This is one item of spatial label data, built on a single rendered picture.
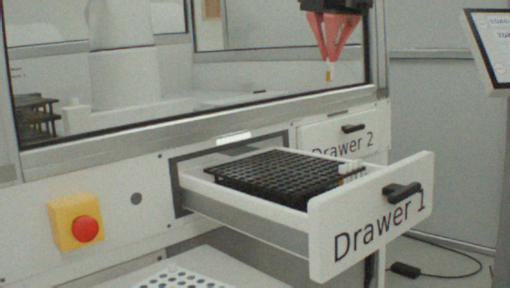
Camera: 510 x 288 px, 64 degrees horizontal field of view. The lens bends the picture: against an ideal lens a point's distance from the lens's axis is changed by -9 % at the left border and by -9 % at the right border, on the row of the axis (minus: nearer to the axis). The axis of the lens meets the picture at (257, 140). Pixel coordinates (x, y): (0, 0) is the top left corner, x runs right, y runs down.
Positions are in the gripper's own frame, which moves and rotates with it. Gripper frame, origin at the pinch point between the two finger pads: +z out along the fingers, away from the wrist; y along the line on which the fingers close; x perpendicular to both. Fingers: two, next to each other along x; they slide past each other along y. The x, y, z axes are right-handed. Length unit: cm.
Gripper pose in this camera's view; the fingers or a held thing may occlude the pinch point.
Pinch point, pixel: (330, 56)
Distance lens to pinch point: 69.3
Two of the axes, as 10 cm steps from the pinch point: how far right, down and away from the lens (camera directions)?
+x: 7.5, -1.8, 6.4
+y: 6.6, 2.8, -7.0
